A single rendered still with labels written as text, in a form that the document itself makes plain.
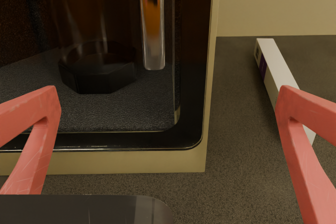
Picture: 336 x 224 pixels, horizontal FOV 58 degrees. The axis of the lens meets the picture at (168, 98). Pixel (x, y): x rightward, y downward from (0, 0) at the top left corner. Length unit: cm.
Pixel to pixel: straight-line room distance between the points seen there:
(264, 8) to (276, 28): 6
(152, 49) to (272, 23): 58
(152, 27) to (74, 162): 22
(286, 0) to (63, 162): 58
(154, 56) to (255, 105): 31
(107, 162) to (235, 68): 32
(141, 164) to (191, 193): 7
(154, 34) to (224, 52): 45
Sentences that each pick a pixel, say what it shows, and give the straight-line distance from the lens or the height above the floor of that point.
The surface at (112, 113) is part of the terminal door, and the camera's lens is 30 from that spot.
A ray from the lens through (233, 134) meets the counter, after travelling 44.
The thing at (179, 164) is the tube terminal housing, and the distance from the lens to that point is 37.
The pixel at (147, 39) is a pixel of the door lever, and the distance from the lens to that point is 20.
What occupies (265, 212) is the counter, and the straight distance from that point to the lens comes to 36.
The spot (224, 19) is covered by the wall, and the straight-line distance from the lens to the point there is 74.
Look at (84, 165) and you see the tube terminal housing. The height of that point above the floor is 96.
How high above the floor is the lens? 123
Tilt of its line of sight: 35 degrees down
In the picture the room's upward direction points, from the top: 1 degrees counter-clockwise
